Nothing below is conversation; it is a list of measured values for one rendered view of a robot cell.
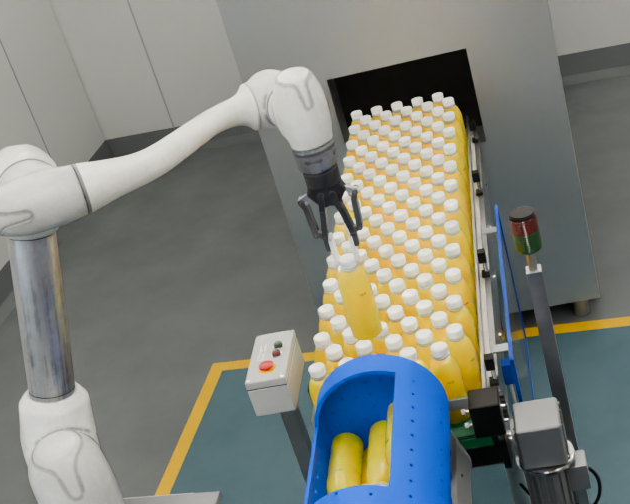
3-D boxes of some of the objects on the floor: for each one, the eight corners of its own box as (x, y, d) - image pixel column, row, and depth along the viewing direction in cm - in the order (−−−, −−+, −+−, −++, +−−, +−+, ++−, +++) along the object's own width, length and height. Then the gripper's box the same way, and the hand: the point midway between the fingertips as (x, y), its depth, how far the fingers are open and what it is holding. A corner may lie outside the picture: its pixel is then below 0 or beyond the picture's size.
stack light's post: (593, 592, 316) (525, 274, 265) (591, 581, 320) (524, 266, 268) (607, 590, 315) (542, 271, 264) (605, 580, 319) (540, 262, 268)
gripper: (279, 181, 227) (309, 276, 238) (356, 165, 223) (384, 263, 235) (283, 165, 233) (313, 259, 245) (358, 150, 230) (385, 245, 241)
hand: (343, 248), depth 238 cm, fingers closed on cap, 4 cm apart
